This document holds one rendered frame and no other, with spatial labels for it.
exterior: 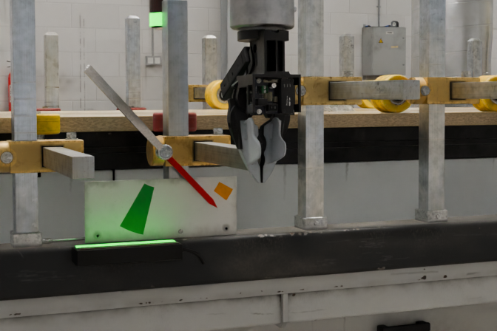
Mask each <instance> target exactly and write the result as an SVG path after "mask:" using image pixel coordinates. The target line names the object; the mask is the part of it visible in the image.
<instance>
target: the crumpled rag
mask: <svg viewBox="0 0 497 331"><path fill-rule="evenodd" d="M352 110H353V111H355V110H354V109H353V107H352V106H349V105H330V106H326V105H324V112H326V111H329V112H331V111H333V112H346V111H348V112H350V111H352Z"/></svg>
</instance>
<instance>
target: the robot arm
mask: <svg viewBox="0 0 497 331"><path fill-rule="evenodd" d="M296 11H297V7H296V6H294V0H230V28H232V29H233V30H236V31H238V32H237V41H239V42H245V43H250V47H244V48H243V49H242V51H241V52H240V54H239V55H238V57H237V59H236V60H235V62H234V63H233V65H232V66H231V68H230V70H229V71H228V73H227V74H226V76H225V78H224V79H223V81H222V82H221V84H220V88H221V92H222V96H223V99H224V100H227V101H228V105H229V107H228V112H227V123H228V127H229V131H230V133H231V136H232V138H233V140H234V143H235V145H236V147H237V149H238V151H239V153H240V156H241V158H242V160H243V162H244V164H245V166H246V168H247V169H248V172H249V173H250V175H251V176H252V177H253V178H254V180H255V181H256V182H257V183H265V182H266V180H267V179H268V178H269V177H270V175H271V173H272V171H273V170H274V167H275V165H276V163H277V161H278V160H280V159H281V158H283V157H284V156H285V153H286V144H285V141H284V140H283V137H284V135H285V133H286V131H287V129H288V125H289V122H290V115H294V113H295V112H301V75H291V74H290V73H289V72H285V41H289V31H288V30H291V29H293V28H294V13H295V12H296ZM296 85H298V104H295V86H296ZM253 115H264V116H265V118H270V120H268V121H266V122H265V123H264V124H263V125H261V126H260V137H261V139H262V142H263V146H262V148H261V145H260V141H259V140H258V139H257V138H258V135H259V131H258V126H257V125H255V124H254V120H253V118H252V116H253ZM260 158H261V161H260V164H259V163H258V159H260Z"/></svg>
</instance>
